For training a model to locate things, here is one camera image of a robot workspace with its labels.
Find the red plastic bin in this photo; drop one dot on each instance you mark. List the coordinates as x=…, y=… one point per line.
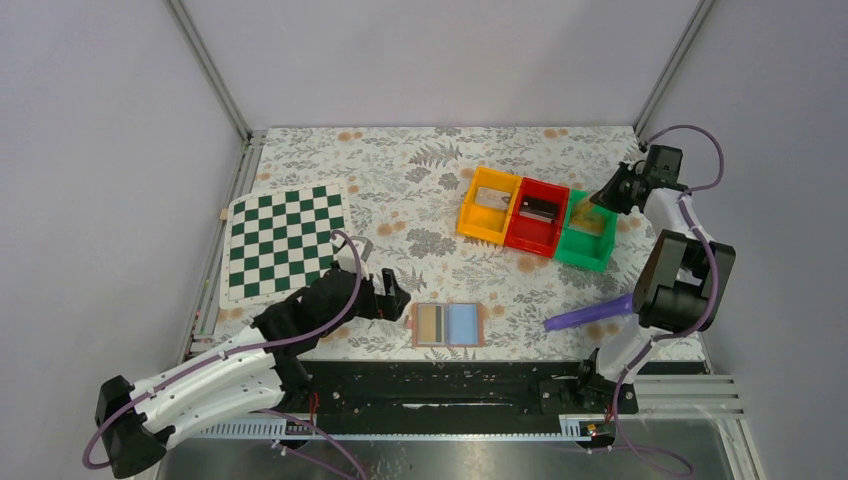
x=533, y=236

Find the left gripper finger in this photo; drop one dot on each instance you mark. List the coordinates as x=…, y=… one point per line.
x=390, y=284
x=390, y=309

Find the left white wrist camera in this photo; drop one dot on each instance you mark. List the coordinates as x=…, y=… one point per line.
x=349, y=253

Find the purple marker pen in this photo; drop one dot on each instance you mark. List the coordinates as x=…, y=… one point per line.
x=617, y=307

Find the gold VIP card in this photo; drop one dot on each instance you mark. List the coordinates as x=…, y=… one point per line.
x=583, y=217

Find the black card in red bin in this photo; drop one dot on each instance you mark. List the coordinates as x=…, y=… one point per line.
x=539, y=209

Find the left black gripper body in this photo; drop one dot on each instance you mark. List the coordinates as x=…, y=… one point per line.
x=382, y=299

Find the tan leather card holder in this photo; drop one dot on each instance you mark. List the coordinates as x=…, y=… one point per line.
x=447, y=325

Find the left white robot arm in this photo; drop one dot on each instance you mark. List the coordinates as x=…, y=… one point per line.
x=259, y=368

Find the gold card in green bin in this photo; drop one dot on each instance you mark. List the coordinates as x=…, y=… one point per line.
x=600, y=227

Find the yellow plastic bin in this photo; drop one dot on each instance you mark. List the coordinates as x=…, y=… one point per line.
x=487, y=208

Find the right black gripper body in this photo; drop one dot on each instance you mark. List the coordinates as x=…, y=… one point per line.
x=619, y=189

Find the green plastic bin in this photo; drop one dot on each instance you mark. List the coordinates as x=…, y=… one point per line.
x=583, y=250

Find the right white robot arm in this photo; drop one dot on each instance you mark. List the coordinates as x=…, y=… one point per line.
x=678, y=290

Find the green white chessboard mat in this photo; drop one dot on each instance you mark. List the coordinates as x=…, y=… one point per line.
x=278, y=241

